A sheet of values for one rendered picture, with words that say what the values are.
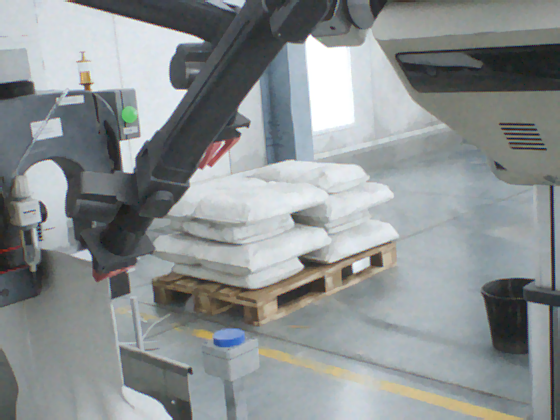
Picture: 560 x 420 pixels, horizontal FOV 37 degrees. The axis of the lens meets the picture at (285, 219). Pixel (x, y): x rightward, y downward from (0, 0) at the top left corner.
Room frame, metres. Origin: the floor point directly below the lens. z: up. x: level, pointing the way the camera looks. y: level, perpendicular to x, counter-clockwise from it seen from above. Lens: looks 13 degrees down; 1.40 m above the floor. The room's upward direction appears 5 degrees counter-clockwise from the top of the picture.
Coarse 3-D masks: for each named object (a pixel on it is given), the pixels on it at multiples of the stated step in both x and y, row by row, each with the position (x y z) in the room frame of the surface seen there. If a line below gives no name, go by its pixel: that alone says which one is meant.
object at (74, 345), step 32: (64, 256) 1.33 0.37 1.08; (64, 288) 1.34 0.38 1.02; (96, 288) 1.27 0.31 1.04; (0, 320) 1.53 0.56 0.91; (32, 320) 1.44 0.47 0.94; (64, 320) 1.36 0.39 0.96; (96, 320) 1.28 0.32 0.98; (32, 352) 1.45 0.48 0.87; (64, 352) 1.37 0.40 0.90; (96, 352) 1.29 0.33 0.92; (32, 384) 1.39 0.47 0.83; (64, 384) 1.35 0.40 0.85; (96, 384) 1.29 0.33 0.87; (32, 416) 1.36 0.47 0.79; (64, 416) 1.29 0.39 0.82; (96, 416) 1.25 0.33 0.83; (128, 416) 1.23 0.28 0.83; (160, 416) 1.25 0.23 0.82
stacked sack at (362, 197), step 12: (348, 192) 4.64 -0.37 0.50; (360, 192) 4.64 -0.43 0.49; (372, 192) 4.68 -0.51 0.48; (384, 192) 4.75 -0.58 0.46; (324, 204) 4.42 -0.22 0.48; (336, 204) 4.43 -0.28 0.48; (348, 204) 4.48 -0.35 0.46; (360, 204) 4.57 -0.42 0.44; (372, 204) 4.65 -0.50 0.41; (300, 216) 4.50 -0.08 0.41; (312, 216) 4.41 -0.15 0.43; (324, 216) 4.37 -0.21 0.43; (336, 216) 4.41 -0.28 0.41
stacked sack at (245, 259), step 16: (272, 240) 4.17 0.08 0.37; (288, 240) 4.16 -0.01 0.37; (304, 240) 4.21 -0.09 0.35; (320, 240) 4.30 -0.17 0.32; (208, 256) 4.13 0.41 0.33; (224, 256) 4.06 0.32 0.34; (240, 256) 3.99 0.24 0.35; (256, 256) 3.96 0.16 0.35; (272, 256) 4.02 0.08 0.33; (288, 256) 4.11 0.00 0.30; (224, 272) 4.07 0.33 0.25; (240, 272) 3.97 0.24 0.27
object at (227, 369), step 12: (204, 348) 1.50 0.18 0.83; (216, 348) 1.48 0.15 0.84; (228, 348) 1.47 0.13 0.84; (240, 348) 1.48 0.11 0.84; (252, 348) 1.50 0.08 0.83; (204, 360) 1.51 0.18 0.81; (216, 360) 1.48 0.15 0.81; (228, 360) 1.46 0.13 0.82; (240, 360) 1.48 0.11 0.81; (252, 360) 1.50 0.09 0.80; (216, 372) 1.48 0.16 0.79; (228, 372) 1.46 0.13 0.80; (240, 372) 1.47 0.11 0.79
